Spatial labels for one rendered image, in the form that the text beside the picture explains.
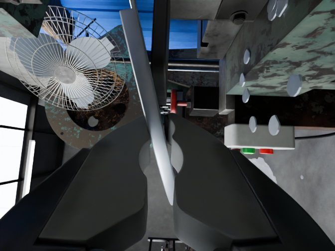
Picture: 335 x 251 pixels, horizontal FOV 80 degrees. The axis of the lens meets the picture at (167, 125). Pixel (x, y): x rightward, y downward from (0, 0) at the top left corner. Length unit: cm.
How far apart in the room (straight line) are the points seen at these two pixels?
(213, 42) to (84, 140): 139
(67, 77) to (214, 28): 90
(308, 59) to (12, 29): 53
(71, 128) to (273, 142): 148
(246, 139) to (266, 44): 22
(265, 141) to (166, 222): 681
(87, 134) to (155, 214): 571
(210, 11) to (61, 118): 157
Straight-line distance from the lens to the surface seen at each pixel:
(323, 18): 25
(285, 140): 49
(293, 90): 23
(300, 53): 31
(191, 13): 31
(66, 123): 174
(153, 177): 689
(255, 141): 46
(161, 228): 726
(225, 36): 42
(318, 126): 55
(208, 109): 51
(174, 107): 53
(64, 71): 115
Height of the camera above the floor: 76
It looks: level
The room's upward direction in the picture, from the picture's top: 88 degrees counter-clockwise
